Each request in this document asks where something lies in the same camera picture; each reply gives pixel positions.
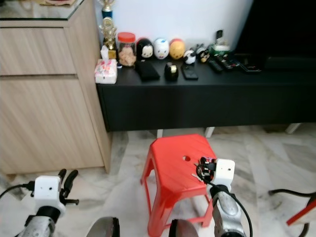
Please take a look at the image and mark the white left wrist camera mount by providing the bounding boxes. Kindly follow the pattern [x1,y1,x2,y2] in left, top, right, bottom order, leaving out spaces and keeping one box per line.
[33,176,62,214]

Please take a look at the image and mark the clear jar with red lid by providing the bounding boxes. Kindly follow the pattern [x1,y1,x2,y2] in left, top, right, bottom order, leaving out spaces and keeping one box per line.
[117,32,137,68]

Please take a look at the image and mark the black metal chair leg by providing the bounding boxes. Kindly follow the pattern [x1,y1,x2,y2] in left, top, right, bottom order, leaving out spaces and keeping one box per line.
[268,189,316,199]

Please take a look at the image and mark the small black white figurine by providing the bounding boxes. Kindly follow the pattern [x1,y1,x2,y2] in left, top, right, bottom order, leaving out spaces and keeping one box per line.
[195,44,211,63]

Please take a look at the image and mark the black flat tray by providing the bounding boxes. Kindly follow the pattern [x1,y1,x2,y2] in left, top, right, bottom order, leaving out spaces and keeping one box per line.
[239,60,262,73]

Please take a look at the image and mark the gold and blue trophy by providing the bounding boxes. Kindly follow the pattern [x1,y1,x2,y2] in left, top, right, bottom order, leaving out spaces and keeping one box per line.
[99,0,118,60]

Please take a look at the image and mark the black remote control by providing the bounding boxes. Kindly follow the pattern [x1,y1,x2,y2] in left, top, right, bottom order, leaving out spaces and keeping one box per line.
[227,55,242,69]
[207,59,224,74]
[217,56,234,70]

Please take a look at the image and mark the left robot leg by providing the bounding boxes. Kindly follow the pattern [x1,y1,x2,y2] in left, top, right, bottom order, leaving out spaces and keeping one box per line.
[85,217,121,237]

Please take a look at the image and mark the white round plush toy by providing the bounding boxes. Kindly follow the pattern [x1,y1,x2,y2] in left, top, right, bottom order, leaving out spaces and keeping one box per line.
[153,38,170,60]

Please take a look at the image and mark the red plastic stool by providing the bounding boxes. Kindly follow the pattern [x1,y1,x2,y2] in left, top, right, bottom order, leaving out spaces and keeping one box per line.
[141,134,218,237]

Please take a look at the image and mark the orange round plush toy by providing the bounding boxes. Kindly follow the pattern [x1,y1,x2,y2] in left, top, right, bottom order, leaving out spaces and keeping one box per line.
[169,39,186,60]

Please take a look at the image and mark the bunch of metal keys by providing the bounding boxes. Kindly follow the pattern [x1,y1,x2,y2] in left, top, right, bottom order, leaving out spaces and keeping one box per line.
[192,165,203,182]

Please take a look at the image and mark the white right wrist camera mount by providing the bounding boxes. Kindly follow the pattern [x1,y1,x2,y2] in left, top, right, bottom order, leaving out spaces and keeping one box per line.
[210,159,236,191]

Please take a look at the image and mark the green and white dish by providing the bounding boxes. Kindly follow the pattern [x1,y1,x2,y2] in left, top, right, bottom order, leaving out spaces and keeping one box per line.
[210,43,231,55]

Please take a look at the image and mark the black low tv console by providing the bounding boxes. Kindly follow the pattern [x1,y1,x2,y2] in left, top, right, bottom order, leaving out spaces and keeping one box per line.
[96,53,316,140]

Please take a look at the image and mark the small black phone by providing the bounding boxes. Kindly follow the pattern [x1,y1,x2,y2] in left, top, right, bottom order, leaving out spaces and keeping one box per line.
[182,64,199,81]

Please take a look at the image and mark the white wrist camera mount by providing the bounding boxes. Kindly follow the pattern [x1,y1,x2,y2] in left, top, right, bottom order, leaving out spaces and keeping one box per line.
[33,176,62,214]
[210,159,236,191]

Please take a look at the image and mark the black television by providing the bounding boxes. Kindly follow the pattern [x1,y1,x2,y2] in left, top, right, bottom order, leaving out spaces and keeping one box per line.
[234,0,316,70]

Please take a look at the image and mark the black wallet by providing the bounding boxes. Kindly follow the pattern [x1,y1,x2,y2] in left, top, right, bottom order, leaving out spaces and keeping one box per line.
[135,60,161,82]

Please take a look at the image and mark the small white panda figurine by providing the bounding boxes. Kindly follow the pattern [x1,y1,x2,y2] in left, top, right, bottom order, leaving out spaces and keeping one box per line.
[183,49,197,65]

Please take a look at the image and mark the white pink tissue box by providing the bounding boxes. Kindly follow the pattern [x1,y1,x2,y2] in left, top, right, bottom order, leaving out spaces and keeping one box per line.
[95,45,118,84]

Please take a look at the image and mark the light wooden cabinet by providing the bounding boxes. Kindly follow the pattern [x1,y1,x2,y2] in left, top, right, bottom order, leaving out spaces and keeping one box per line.
[0,0,112,175]

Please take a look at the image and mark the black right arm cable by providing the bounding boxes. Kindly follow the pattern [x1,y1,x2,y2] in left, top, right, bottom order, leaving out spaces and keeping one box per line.
[205,180,253,237]

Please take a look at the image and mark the black and gold round case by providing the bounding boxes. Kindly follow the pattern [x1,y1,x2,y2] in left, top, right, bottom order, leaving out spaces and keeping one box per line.
[164,62,180,81]

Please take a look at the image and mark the red edged table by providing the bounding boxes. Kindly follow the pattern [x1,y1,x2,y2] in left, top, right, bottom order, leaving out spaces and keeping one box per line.
[286,197,316,226]

